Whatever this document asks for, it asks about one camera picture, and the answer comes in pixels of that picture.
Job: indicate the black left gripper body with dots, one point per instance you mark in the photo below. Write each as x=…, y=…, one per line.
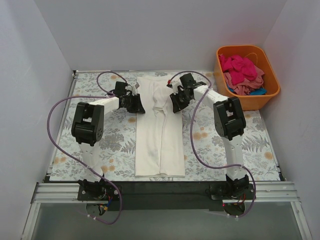
x=136, y=104

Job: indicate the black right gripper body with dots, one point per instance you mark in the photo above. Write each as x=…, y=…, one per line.
x=177, y=100

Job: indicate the white t shirt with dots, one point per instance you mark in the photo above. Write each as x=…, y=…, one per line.
x=159, y=131

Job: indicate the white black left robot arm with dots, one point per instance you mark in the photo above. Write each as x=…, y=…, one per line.
x=88, y=129

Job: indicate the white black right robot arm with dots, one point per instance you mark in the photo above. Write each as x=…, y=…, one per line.
x=229, y=123

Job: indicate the floral patterned table mat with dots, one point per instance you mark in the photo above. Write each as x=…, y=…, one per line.
x=204, y=152

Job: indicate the salmon pink crumpled shirt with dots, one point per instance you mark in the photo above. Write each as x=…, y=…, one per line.
x=244, y=88

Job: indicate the orange plastic laundry basket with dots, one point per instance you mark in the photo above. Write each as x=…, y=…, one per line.
x=259, y=58

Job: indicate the magenta crumpled shirt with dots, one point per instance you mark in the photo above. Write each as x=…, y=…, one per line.
x=239, y=68

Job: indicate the blue crumpled shirt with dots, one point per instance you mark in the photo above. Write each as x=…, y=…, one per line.
x=258, y=92

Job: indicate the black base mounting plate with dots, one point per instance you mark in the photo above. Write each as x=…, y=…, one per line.
x=211, y=201

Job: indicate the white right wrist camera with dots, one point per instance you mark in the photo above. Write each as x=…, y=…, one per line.
x=174, y=85

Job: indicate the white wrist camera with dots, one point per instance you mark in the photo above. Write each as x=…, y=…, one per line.
x=132, y=89
x=174, y=85

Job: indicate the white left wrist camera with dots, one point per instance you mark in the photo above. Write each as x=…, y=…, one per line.
x=132, y=89

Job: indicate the aluminium front frame rail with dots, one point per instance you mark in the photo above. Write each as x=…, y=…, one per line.
x=266, y=191

